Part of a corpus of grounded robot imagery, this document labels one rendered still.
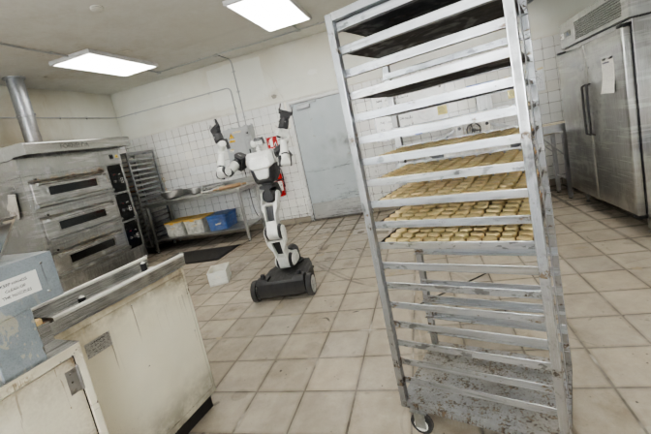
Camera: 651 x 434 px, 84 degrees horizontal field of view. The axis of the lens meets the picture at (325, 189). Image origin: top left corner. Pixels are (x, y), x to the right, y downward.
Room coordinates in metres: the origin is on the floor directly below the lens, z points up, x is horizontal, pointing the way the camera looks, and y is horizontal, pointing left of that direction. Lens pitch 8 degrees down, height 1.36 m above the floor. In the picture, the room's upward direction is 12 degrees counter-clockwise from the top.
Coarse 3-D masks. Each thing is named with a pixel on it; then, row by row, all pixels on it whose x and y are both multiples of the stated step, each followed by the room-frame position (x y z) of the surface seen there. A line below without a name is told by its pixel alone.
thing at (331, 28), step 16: (336, 32) 1.48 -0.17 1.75; (336, 48) 1.47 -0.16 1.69; (336, 64) 1.48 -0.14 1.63; (352, 112) 1.48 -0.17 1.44; (352, 128) 1.47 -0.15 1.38; (352, 144) 1.48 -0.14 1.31; (368, 192) 1.49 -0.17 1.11; (368, 208) 1.47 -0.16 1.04; (368, 224) 1.48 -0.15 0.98; (384, 272) 1.49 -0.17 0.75; (384, 288) 1.47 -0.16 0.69; (384, 304) 1.48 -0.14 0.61; (400, 368) 1.47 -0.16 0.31; (400, 384) 1.47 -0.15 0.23; (400, 400) 1.48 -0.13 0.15
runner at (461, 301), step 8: (424, 296) 1.84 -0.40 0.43; (432, 296) 1.82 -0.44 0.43; (440, 296) 1.79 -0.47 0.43; (448, 296) 1.77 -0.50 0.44; (456, 304) 1.73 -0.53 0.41; (464, 304) 1.71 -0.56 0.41; (472, 304) 1.69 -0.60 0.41; (480, 304) 1.68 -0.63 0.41; (488, 304) 1.66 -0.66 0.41; (496, 304) 1.64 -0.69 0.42; (504, 304) 1.62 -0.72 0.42; (512, 304) 1.60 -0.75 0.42; (520, 304) 1.58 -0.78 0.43; (528, 304) 1.56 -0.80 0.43; (536, 304) 1.54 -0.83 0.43; (536, 312) 1.52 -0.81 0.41; (560, 312) 1.48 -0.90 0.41
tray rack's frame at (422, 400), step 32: (384, 0) 1.36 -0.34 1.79; (512, 0) 1.11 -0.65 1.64; (512, 32) 1.12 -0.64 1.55; (512, 64) 1.13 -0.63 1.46; (544, 160) 1.48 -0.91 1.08; (544, 256) 1.12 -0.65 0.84; (544, 288) 1.12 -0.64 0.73; (544, 320) 1.13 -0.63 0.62; (448, 384) 1.52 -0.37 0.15; (480, 384) 1.48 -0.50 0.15; (544, 384) 1.40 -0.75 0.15; (416, 416) 1.44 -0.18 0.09; (448, 416) 1.36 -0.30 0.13; (480, 416) 1.31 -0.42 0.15; (512, 416) 1.28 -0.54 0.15; (544, 416) 1.25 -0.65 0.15
